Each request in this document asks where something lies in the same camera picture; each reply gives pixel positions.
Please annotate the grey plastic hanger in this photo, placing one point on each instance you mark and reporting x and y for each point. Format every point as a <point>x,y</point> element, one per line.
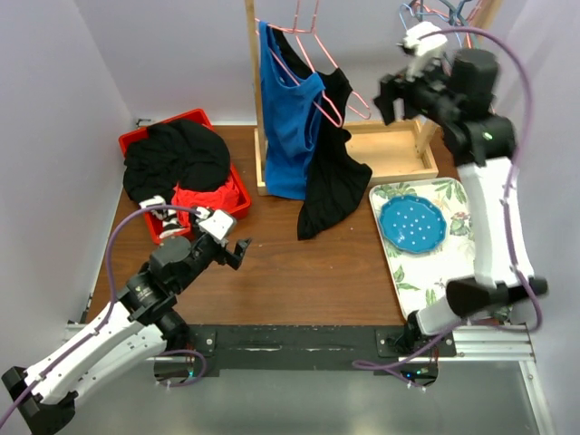
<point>454,15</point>

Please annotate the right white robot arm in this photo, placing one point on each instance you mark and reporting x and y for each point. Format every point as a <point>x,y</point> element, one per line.
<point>483,147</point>

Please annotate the red garment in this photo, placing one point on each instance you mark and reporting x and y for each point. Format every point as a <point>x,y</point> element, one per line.
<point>225,197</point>

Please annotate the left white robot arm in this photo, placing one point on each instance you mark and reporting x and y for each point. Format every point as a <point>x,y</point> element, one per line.
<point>139,324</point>

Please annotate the black white striped garment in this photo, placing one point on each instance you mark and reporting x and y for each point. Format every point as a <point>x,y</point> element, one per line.
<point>168,218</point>

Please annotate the blue dotted plate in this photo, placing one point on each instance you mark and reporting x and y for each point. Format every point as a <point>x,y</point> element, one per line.
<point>412,224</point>

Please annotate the blue tank top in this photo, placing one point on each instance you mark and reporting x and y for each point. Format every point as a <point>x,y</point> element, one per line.
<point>291,121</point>

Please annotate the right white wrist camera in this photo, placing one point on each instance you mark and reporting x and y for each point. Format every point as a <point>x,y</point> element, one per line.
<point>422,43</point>

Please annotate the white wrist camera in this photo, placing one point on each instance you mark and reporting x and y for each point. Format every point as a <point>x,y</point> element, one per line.
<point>422,43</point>
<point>216,223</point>

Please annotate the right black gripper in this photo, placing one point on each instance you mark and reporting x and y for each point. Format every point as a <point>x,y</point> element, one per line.
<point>392,87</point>

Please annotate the black tank top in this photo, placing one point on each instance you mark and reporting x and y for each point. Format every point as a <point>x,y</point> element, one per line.
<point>336,182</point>

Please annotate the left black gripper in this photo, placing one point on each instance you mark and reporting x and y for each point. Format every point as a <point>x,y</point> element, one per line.
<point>232,259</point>

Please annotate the black clothes pile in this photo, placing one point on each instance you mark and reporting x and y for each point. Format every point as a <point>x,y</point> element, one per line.
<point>179,153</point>

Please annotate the pink wire hanger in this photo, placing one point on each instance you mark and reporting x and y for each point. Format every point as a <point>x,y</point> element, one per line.
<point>337,121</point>
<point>365,113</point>
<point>481,13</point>

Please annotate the blue wire hanger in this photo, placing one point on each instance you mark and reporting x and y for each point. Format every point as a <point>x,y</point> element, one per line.
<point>418,12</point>

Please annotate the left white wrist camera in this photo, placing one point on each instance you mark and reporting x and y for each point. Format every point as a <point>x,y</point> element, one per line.
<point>216,223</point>

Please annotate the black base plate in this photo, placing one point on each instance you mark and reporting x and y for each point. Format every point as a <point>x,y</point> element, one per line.
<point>299,347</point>

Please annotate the wooden clothes rack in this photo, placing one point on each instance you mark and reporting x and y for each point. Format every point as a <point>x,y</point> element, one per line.
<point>398,152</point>

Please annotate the floral serving tray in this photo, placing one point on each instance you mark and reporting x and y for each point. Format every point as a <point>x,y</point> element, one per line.
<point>420,280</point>

